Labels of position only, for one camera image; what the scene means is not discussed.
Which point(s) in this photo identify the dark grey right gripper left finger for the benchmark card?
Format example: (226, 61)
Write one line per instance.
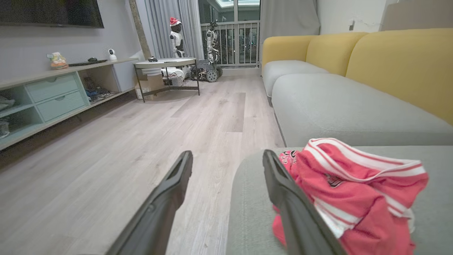
(159, 212)

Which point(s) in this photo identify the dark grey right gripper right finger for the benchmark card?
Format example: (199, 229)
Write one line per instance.
(297, 219)

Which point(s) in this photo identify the red jersey with white stripes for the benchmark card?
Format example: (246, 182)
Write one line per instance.
(371, 212)

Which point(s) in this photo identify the grey-green upholstered seat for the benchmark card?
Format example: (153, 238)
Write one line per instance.
(251, 212)

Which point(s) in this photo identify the grey sofa with yellow backrests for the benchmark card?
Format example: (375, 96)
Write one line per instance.
(336, 106)

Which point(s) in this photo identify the brown cardboard box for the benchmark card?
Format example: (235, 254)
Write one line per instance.
(150, 86)

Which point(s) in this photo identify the round white coffee table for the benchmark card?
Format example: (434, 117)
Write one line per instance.
(166, 63)

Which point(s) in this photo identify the small black controller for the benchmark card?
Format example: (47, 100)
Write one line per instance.
(152, 59)

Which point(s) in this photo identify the pale green media cabinet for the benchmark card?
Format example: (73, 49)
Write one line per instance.
(56, 95)

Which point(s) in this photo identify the black keyboard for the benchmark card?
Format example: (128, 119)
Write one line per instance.
(86, 63)

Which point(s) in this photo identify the white robot on wheeled base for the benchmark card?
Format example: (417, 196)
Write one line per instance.
(211, 53)

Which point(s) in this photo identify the white humanoid with santa hat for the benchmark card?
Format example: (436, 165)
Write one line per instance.
(176, 37)

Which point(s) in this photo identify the small colourful toy figure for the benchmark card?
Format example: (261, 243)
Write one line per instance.
(57, 61)

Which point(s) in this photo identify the white balcony railing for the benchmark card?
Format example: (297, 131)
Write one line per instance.
(240, 46)

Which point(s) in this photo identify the grey pleated curtain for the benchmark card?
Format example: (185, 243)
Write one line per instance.
(170, 14)

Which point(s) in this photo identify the grey plain curtain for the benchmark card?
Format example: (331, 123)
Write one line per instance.
(288, 17)

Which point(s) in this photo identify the black flat television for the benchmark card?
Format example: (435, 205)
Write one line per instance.
(49, 12)

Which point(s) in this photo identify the white security camera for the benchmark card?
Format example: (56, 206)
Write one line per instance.
(112, 54)

